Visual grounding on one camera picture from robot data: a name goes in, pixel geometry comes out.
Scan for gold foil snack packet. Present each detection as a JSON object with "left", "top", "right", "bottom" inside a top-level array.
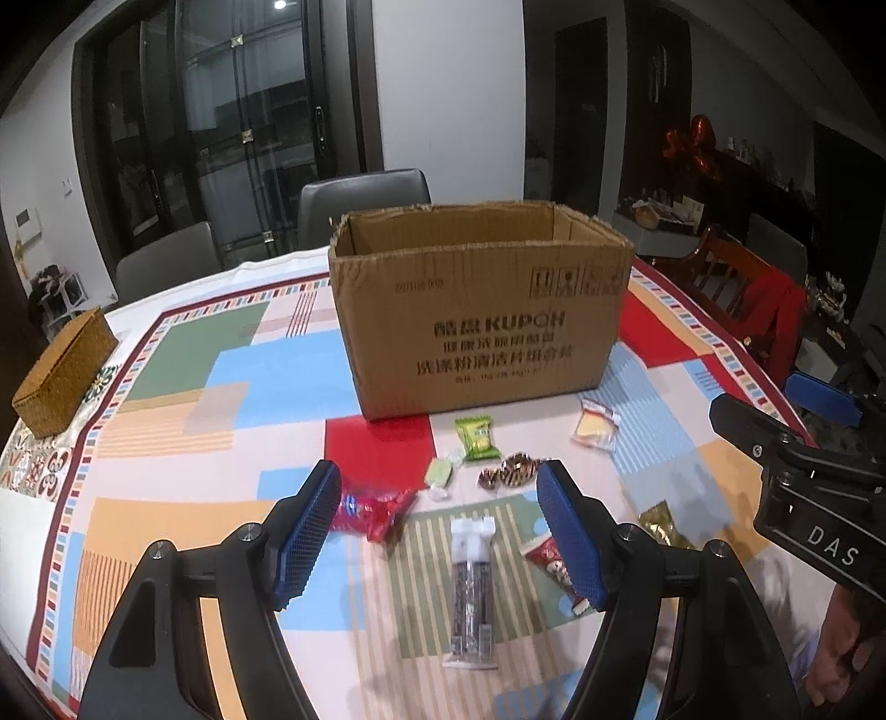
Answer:
[{"left": 637, "top": 500, "right": 694, "bottom": 549}]

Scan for yellow cake clear packet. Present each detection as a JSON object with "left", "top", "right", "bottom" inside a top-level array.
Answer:
[{"left": 572, "top": 398, "right": 622, "bottom": 453}]

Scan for dark red snack packet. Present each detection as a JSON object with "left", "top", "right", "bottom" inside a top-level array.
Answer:
[{"left": 521, "top": 532, "right": 590, "bottom": 616}]

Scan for brown foil chocolate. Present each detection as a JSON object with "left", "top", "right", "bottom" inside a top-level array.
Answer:
[{"left": 477, "top": 453, "right": 545, "bottom": 492}]

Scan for magenta hawthorn snack bag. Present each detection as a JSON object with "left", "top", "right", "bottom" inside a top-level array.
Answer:
[{"left": 331, "top": 487, "right": 418, "bottom": 544}]

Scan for green snack packet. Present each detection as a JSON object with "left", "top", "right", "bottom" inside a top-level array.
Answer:
[{"left": 455, "top": 415, "right": 500, "bottom": 462}]

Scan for person right hand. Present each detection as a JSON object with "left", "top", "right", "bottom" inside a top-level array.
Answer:
[{"left": 803, "top": 585, "right": 875, "bottom": 708}]

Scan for red wooden chair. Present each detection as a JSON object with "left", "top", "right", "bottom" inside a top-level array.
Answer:
[{"left": 652, "top": 227, "right": 806, "bottom": 388}]

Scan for colourful patterned tablecloth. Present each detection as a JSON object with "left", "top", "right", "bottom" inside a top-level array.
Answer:
[{"left": 2, "top": 250, "right": 832, "bottom": 718}]

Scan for white low cabinet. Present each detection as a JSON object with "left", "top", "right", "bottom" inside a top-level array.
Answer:
[{"left": 612, "top": 203, "right": 701, "bottom": 260}]

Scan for dark sesame bar packet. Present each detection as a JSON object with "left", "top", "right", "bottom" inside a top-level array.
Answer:
[{"left": 445, "top": 516, "right": 497, "bottom": 671}]

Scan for red foil balloons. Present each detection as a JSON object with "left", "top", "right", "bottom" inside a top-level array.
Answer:
[{"left": 662, "top": 114, "right": 719, "bottom": 180}]

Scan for woven wicker box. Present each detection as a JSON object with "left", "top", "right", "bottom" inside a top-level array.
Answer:
[{"left": 12, "top": 307, "right": 119, "bottom": 440}]

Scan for pale green wrapped candy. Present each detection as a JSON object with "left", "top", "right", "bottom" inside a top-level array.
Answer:
[{"left": 424, "top": 449, "right": 466, "bottom": 501}]

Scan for brown cardboard box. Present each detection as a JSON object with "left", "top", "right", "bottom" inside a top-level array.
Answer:
[{"left": 329, "top": 203, "right": 635, "bottom": 420}]

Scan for white shoe rack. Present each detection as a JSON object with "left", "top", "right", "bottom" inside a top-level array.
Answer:
[{"left": 27, "top": 264, "right": 87, "bottom": 339}]

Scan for grey chair left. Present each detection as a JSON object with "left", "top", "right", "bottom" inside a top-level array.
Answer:
[{"left": 116, "top": 222, "right": 222, "bottom": 306}]

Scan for grey chair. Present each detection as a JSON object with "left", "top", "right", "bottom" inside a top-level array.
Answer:
[
  {"left": 116, "top": 222, "right": 222, "bottom": 306},
  {"left": 297, "top": 168, "right": 431, "bottom": 250}
]

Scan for white intercom panel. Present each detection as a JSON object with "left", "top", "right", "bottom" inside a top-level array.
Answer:
[{"left": 15, "top": 207, "right": 42, "bottom": 244}]

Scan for grey chair right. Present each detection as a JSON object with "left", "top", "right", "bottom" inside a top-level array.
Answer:
[{"left": 297, "top": 168, "right": 431, "bottom": 250}]

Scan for black glass sliding door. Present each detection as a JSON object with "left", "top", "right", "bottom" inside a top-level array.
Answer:
[{"left": 72, "top": 2, "right": 384, "bottom": 267}]

